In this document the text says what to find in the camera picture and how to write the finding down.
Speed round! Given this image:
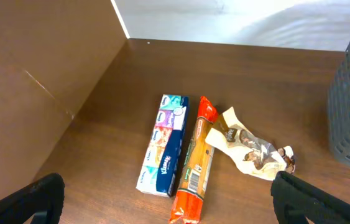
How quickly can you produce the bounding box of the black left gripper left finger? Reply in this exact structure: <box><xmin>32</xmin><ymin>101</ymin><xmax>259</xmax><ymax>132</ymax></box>
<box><xmin>0</xmin><ymin>173</ymin><xmax>65</xmax><ymax>224</ymax></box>

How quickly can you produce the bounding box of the Kleenex tissue multipack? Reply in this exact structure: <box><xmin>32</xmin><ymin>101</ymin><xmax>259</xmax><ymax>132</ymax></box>
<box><xmin>136</xmin><ymin>95</ymin><xmax>189</xmax><ymax>197</ymax></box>

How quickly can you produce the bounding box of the orange spaghetti packet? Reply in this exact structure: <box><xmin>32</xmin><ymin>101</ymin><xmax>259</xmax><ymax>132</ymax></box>
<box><xmin>168</xmin><ymin>96</ymin><xmax>218</xmax><ymax>223</ymax></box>

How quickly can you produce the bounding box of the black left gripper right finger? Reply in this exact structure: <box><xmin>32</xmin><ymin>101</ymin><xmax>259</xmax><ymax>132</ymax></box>
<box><xmin>270</xmin><ymin>171</ymin><xmax>350</xmax><ymax>224</ymax></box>

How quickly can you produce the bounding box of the beige brown snack bag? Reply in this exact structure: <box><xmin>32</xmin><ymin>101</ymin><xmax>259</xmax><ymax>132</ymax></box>
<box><xmin>205</xmin><ymin>107</ymin><xmax>296</xmax><ymax>181</ymax></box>

